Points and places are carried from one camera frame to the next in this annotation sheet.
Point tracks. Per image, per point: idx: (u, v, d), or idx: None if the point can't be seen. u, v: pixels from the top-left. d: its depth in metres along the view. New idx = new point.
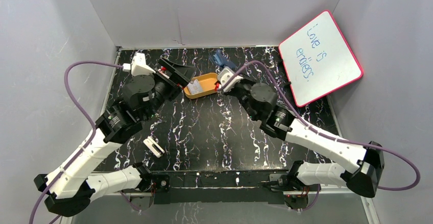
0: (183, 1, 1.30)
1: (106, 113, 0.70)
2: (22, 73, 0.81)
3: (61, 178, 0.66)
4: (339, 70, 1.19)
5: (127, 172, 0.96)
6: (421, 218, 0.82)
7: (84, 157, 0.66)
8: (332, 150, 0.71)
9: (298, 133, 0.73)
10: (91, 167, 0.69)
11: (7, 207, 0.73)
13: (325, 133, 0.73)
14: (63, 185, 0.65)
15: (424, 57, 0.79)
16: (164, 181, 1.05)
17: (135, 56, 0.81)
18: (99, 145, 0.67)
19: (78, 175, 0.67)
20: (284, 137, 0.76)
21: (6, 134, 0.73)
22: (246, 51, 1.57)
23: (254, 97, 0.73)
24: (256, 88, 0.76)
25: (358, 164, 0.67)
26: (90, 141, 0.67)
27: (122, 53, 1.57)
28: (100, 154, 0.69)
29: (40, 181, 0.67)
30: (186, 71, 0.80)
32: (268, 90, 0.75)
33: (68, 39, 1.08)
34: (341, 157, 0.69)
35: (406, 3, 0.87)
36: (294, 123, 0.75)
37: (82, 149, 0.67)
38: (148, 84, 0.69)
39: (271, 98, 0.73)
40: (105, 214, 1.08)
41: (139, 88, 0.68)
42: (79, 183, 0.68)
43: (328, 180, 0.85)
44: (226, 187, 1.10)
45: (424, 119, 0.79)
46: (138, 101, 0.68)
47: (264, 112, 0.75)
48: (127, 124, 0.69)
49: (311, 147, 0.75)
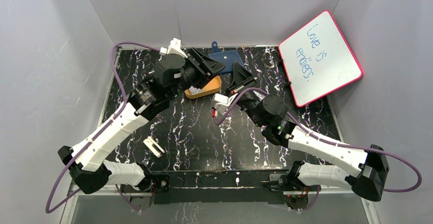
0: (183, 1, 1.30)
1: (139, 88, 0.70)
2: (21, 73, 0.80)
3: (87, 150, 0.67)
4: (339, 70, 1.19)
5: (134, 167, 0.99)
6: (421, 219, 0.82)
7: (114, 129, 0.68)
8: (334, 154, 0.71)
9: (299, 141, 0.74)
10: (117, 141, 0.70)
11: (7, 208, 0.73)
13: (326, 139, 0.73)
14: (90, 157, 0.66)
15: (424, 58, 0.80)
16: (164, 181, 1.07)
17: (172, 41, 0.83)
18: (129, 118, 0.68)
19: (104, 148, 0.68)
20: (286, 144, 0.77)
21: (6, 136, 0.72)
22: (246, 51, 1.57)
23: (266, 108, 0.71)
24: (266, 98, 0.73)
25: (360, 168, 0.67)
26: (120, 114, 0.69)
27: (122, 53, 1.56)
28: (129, 129, 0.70)
29: (65, 153, 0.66)
30: (213, 64, 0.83)
32: (280, 102, 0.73)
33: (68, 39, 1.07)
34: (342, 162, 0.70)
35: (406, 3, 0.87)
36: (296, 131, 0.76)
37: (112, 120, 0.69)
38: (179, 62, 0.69)
39: (282, 112, 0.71)
40: (105, 214, 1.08)
41: (171, 65, 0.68)
42: (103, 157, 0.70)
43: (331, 182, 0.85)
44: (226, 187, 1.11)
45: (423, 120, 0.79)
46: (168, 78, 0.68)
47: (270, 122, 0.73)
48: (157, 100, 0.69)
49: (314, 154, 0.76)
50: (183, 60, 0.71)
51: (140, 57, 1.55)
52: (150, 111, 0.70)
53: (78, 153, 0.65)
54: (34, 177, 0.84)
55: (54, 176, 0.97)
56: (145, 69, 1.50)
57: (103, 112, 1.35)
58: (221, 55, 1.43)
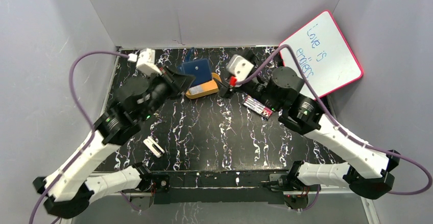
0: (183, 1, 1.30)
1: (105, 115, 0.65)
2: (21, 73, 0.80)
3: (59, 181, 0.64)
4: (339, 70, 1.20)
5: (127, 173, 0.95)
6: (421, 219, 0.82)
7: (83, 159, 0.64)
8: (359, 155, 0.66)
9: (326, 133, 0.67)
10: (89, 168, 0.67)
11: (7, 209, 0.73)
13: (354, 137, 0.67)
14: (62, 189, 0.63)
15: (424, 58, 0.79)
16: (164, 181, 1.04)
17: (143, 51, 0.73)
18: (97, 147, 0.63)
19: (77, 178, 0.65)
20: (307, 131, 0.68)
21: (6, 135, 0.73)
22: (246, 51, 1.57)
23: (276, 82, 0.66)
24: (281, 73, 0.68)
25: (381, 174, 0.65)
26: (89, 143, 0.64)
27: (122, 53, 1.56)
28: (99, 156, 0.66)
29: (39, 184, 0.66)
30: (184, 80, 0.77)
32: (292, 75, 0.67)
33: (68, 39, 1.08)
34: (365, 164, 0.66)
35: (406, 3, 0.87)
36: (322, 120, 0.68)
37: (80, 151, 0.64)
38: (142, 85, 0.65)
39: (296, 85, 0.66)
40: (105, 214, 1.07)
41: (134, 90, 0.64)
42: (78, 184, 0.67)
43: (329, 181, 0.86)
44: (226, 187, 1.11)
45: (424, 120, 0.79)
46: (133, 103, 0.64)
47: (286, 101, 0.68)
48: (125, 126, 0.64)
49: (334, 149, 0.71)
50: (146, 83, 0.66)
51: None
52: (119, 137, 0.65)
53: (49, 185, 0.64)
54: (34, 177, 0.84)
55: None
56: None
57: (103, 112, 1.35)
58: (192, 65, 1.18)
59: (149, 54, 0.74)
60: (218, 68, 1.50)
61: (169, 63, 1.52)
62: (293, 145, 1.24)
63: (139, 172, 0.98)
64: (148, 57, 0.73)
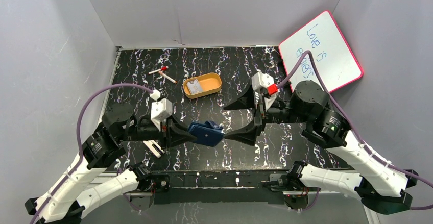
0: (183, 1, 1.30)
1: (89, 140, 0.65)
2: (21, 73, 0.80)
3: (48, 203, 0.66)
4: (339, 70, 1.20)
5: (123, 178, 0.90)
6: (421, 219, 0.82)
7: (69, 183, 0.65)
8: (381, 174, 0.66)
9: (352, 150, 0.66)
10: (78, 190, 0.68)
11: (8, 209, 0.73)
13: (378, 156, 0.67)
14: (50, 211, 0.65)
15: (424, 58, 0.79)
16: (164, 181, 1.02)
17: (158, 104, 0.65)
18: (82, 171, 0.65)
19: (65, 200, 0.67)
20: (332, 146, 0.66)
21: (7, 135, 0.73)
22: (246, 51, 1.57)
23: (301, 97, 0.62)
24: (305, 85, 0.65)
25: (400, 194, 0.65)
26: (75, 168, 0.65)
27: (122, 53, 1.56)
28: (87, 178, 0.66)
29: (30, 205, 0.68)
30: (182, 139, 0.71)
32: (316, 89, 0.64)
33: (68, 39, 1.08)
34: (386, 183, 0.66)
35: (406, 3, 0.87)
36: (349, 136, 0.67)
37: (67, 175, 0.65)
38: (125, 113, 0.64)
39: (321, 99, 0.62)
40: (105, 214, 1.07)
41: (117, 116, 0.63)
42: (68, 205, 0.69)
43: (334, 188, 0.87)
44: (226, 187, 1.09)
45: (423, 119, 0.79)
46: (117, 129, 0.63)
47: (309, 115, 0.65)
48: (110, 151, 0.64)
49: (355, 166, 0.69)
50: (132, 109, 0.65)
51: (140, 57, 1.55)
52: (104, 160, 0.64)
53: (41, 207, 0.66)
54: (34, 178, 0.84)
55: (55, 176, 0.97)
56: (145, 69, 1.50)
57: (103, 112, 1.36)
58: (199, 133, 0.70)
59: (161, 114, 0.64)
60: (217, 68, 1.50)
61: (169, 63, 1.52)
62: (294, 145, 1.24)
63: (137, 176, 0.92)
64: (157, 116, 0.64)
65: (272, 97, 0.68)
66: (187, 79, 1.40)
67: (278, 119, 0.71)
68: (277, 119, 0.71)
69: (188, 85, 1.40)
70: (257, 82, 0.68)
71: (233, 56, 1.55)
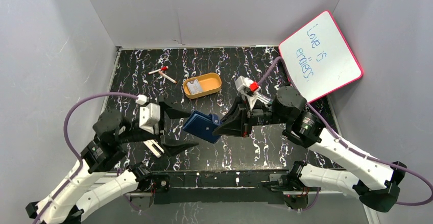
0: (183, 1, 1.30)
1: (90, 144, 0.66)
2: (21, 73, 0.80)
3: (49, 207, 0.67)
4: (339, 70, 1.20)
5: (122, 179, 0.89)
6: (421, 219, 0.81)
7: (70, 188, 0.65)
8: (361, 167, 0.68)
9: (326, 146, 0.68)
10: (79, 194, 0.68)
11: (10, 208, 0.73)
13: (355, 149, 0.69)
14: (51, 215, 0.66)
15: (424, 58, 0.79)
16: (164, 181, 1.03)
17: (144, 112, 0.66)
18: (83, 175, 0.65)
19: (66, 203, 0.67)
20: (309, 146, 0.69)
21: (7, 135, 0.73)
22: (246, 51, 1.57)
23: (280, 101, 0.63)
24: (283, 90, 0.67)
25: (385, 184, 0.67)
26: (75, 172, 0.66)
27: (122, 53, 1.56)
28: (88, 182, 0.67)
29: (30, 209, 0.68)
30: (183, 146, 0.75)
32: (295, 93, 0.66)
33: (68, 39, 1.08)
34: (368, 175, 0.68)
35: (406, 3, 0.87)
36: (323, 133, 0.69)
37: (68, 180, 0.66)
38: (114, 120, 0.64)
39: (298, 103, 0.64)
40: (105, 215, 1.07)
41: (106, 124, 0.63)
42: (69, 208, 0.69)
43: (333, 187, 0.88)
44: (226, 187, 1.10)
45: (423, 119, 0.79)
46: (110, 137, 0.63)
47: (289, 118, 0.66)
48: (110, 156, 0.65)
49: (337, 162, 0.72)
50: (120, 116, 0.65)
51: (140, 57, 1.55)
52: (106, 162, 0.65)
53: (41, 212, 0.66)
54: (34, 178, 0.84)
55: (55, 176, 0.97)
56: (145, 69, 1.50)
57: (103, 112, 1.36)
58: (201, 124, 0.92)
59: (148, 121, 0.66)
60: (217, 68, 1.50)
61: (169, 63, 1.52)
62: (293, 145, 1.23)
63: (136, 177, 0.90)
64: (146, 123, 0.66)
65: (255, 95, 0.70)
66: (187, 79, 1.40)
67: (262, 120, 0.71)
68: (261, 120, 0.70)
69: (188, 85, 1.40)
70: (239, 83, 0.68)
71: (233, 56, 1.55)
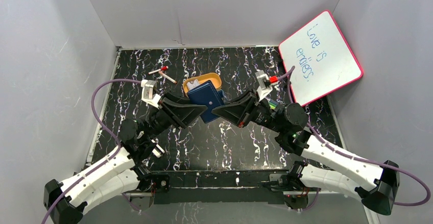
0: (183, 1, 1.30)
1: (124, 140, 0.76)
2: (21, 72, 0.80)
3: (78, 184, 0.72)
4: (339, 70, 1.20)
5: (123, 176, 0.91)
6: (421, 219, 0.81)
7: (107, 168, 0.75)
8: (349, 168, 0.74)
9: (314, 151, 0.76)
10: (107, 178, 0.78)
11: (11, 208, 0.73)
13: (342, 152, 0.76)
14: (79, 191, 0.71)
15: (424, 58, 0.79)
16: (164, 181, 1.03)
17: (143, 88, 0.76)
18: (121, 158, 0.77)
19: (94, 184, 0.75)
20: (300, 153, 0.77)
21: (7, 135, 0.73)
22: (246, 51, 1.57)
23: (288, 118, 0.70)
24: (289, 107, 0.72)
25: (375, 183, 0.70)
26: (114, 155, 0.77)
27: (122, 53, 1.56)
28: (119, 169, 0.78)
29: (54, 186, 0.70)
30: (192, 110, 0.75)
32: (302, 112, 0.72)
33: (68, 39, 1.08)
34: (358, 175, 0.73)
35: (406, 3, 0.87)
36: (311, 140, 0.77)
37: (107, 160, 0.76)
38: (131, 129, 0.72)
39: (303, 122, 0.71)
40: (106, 214, 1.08)
41: (126, 135, 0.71)
42: (89, 193, 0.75)
43: (333, 189, 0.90)
44: (226, 187, 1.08)
45: (423, 119, 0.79)
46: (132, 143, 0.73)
47: (289, 131, 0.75)
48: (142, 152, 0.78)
49: (329, 166, 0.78)
50: (135, 125, 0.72)
51: (140, 57, 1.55)
52: (140, 155, 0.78)
53: (69, 187, 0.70)
54: (35, 178, 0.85)
55: (56, 175, 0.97)
56: (145, 69, 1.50)
57: (103, 112, 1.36)
58: (206, 97, 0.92)
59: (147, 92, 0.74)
60: (217, 68, 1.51)
61: (169, 63, 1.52)
62: None
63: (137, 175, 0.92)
64: (145, 94, 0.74)
65: (267, 90, 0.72)
66: (187, 79, 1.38)
67: (263, 118, 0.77)
68: (262, 117, 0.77)
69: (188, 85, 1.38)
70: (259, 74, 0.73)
71: (233, 56, 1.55)
